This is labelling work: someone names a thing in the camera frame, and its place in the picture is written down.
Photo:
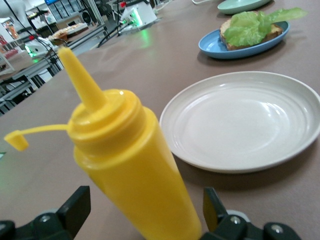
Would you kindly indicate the orange food tray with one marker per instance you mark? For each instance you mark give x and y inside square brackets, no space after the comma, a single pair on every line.
[72,30]

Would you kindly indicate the blue plate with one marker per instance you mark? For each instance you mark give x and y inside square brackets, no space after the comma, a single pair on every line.
[212,47]

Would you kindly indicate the aluminium rack frame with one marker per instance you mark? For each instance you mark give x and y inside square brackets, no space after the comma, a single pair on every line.
[25,80]

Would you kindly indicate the yellow squeeze bottle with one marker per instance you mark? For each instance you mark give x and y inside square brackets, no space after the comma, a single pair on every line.
[130,162]

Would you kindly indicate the brown bread slice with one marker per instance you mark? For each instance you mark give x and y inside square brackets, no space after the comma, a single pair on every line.
[275,31]

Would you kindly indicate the beige white plate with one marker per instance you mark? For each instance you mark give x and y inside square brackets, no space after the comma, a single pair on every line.
[237,125]

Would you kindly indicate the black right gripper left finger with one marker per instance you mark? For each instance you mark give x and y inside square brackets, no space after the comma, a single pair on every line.
[77,207]

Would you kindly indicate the light green plate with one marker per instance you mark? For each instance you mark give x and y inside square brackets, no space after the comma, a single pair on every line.
[240,6]

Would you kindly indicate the green lettuce leaf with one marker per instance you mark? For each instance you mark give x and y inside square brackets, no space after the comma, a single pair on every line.
[245,30]

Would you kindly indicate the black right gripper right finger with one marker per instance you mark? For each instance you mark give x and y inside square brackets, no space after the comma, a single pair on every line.
[217,220]

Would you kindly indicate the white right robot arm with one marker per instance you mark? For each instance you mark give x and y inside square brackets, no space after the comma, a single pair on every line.
[15,15]

